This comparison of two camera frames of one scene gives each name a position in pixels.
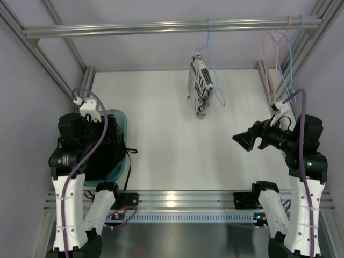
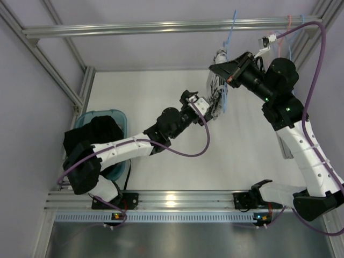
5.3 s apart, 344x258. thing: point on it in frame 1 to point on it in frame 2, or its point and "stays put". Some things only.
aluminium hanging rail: x=213 y=27 stays put
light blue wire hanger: x=217 y=90 to x=226 y=44
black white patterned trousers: x=200 y=84 to x=217 y=86
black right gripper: x=260 y=136 to x=240 y=67
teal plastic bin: x=121 y=117 stays put
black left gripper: x=98 y=130 to x=192 y=109
